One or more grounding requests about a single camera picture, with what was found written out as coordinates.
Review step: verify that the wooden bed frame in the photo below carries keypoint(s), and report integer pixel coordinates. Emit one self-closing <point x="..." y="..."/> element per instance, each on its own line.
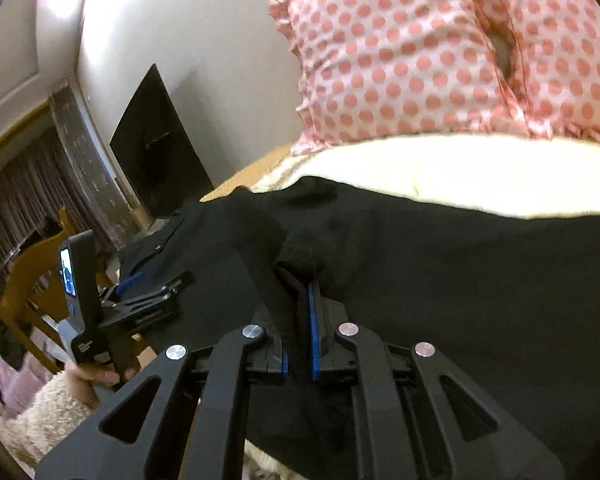
<point x="250" y="175"/>

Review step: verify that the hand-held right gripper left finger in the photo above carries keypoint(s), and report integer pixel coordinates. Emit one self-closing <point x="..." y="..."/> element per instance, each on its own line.
<point x="283" y="363"/>

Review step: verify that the black flat panel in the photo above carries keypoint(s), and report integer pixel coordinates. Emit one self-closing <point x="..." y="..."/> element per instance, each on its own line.
<point x="159" y="150"/>

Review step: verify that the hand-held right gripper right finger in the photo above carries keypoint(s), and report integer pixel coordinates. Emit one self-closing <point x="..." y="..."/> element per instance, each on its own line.
<point x="314" y="332"/>

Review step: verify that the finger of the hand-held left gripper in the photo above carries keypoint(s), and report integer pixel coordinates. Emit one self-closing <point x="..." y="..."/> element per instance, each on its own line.
<point x="129" y="281"/>
<point x="144" y="301"/>

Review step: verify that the black pants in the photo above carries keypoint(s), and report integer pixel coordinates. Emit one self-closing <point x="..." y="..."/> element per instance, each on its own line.
<point x="430" y="285"/>

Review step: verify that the person's left hand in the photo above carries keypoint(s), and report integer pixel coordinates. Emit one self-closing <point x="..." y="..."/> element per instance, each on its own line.
<point x="87" y="377"/>

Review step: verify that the wooden chair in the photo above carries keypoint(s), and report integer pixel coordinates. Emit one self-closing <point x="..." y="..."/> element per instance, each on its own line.
<point x="34" y="280"/>

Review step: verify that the person's left forearm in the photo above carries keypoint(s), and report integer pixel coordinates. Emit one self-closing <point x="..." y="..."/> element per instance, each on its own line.
<point x="44" y="420"/>

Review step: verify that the patterned wall strip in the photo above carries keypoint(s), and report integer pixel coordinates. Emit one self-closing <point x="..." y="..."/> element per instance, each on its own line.
<point x="89" y="160"/>

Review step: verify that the pink cloth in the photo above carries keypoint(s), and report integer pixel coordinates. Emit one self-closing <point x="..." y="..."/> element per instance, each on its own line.
<point x="4" y="375"/>

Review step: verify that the brown curtain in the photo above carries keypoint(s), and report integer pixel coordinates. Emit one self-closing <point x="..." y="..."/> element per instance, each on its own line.
<point x="14" y="195"/>

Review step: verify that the pink polka dot pillow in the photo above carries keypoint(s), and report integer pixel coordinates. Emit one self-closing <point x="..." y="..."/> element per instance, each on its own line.
<point x="390" y="50"/>

